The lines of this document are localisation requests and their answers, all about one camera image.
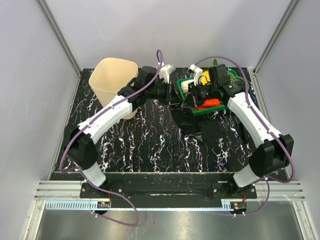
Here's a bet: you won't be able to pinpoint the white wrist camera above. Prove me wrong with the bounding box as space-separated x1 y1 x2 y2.
187 64 203 86
159 64 176 84

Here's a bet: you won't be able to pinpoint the green leafy vegetable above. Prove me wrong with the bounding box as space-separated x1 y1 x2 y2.
212 58 218 66

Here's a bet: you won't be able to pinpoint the beige plastic trash bin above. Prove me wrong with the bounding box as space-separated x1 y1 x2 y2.
88 57 138 107

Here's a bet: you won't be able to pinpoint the aluminium frame rail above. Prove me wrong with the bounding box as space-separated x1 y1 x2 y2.
34 182 318 240

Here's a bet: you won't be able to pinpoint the green long beans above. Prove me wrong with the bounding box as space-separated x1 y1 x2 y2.
228 72 245 83

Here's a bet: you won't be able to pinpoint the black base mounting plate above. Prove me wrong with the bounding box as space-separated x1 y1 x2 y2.
79 171 258 208

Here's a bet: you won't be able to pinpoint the yellow white napa cabbage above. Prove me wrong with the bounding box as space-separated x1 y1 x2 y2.
180 70 211 94

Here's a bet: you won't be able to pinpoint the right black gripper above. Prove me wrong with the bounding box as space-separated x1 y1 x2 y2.
181 81 217 109

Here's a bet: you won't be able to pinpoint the large orange carrot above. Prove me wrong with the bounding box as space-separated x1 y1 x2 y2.
197 98 221 110

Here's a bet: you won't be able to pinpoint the green plastic basket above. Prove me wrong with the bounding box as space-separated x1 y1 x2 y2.
176 68 239 116

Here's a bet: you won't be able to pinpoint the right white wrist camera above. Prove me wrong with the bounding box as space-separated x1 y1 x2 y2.
187 64 203 86

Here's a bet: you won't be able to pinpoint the purple cable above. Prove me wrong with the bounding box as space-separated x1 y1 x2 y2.
58 49 166 227
194 55 296 217

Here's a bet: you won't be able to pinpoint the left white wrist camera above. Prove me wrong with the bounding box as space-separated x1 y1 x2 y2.
159 64 176 84

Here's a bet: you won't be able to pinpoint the black trash bag roll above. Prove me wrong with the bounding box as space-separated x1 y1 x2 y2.
169 89 251 148

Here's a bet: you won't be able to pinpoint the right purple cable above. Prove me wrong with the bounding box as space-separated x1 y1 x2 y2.
194 55 296 217

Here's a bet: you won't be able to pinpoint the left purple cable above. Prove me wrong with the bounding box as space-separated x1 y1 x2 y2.
58 49 166 227

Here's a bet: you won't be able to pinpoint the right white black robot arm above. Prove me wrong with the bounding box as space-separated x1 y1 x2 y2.
186 64 294 198

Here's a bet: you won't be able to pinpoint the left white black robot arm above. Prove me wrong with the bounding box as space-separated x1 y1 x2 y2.
61 64 175 198

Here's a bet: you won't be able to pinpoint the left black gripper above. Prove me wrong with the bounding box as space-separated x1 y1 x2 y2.
145 79 183 106

